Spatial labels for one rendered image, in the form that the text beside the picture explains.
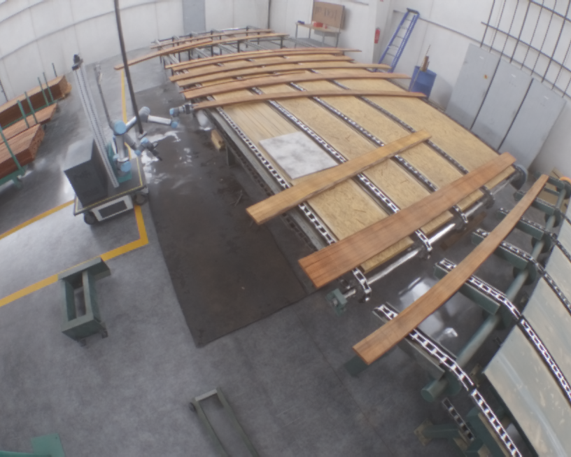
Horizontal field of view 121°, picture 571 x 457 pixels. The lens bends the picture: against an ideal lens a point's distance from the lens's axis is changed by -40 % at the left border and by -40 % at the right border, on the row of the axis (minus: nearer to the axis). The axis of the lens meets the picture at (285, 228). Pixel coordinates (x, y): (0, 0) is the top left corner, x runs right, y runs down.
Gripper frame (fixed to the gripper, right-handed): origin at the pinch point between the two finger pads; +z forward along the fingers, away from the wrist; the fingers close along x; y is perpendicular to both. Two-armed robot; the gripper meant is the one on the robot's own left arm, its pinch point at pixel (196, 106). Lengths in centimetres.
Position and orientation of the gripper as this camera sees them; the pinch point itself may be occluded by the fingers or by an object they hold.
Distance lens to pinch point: 329.7
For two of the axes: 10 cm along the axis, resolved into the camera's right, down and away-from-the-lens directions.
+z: 9.3, -2.3, 2.8
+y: 3.6, 7.3, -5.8
